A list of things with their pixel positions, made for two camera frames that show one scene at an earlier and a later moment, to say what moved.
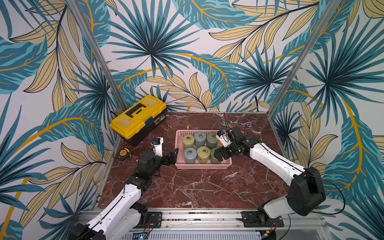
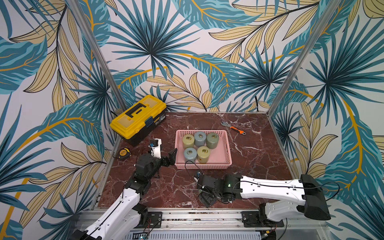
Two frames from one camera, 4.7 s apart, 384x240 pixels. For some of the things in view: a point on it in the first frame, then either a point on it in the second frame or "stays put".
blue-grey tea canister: [190, 154] stays put
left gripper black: [167, 162] stays put
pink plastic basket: [179, 162] stays put
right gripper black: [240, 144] -> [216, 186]
